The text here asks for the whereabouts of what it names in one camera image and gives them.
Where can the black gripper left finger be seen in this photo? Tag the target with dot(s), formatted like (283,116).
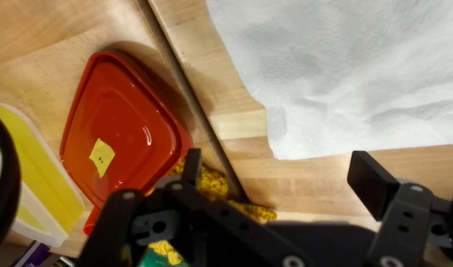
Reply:
(186,223)

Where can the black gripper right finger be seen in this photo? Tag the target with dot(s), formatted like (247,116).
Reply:
(398,212)

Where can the white paper towel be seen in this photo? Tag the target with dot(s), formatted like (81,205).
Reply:
(354,74)

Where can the yellow cloth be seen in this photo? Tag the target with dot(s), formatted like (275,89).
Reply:
(220,190)

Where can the orange-red plastic container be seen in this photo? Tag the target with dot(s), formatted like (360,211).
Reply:
(122,138)

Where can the translucent yellow plastic container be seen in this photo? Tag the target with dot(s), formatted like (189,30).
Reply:
(42,183)

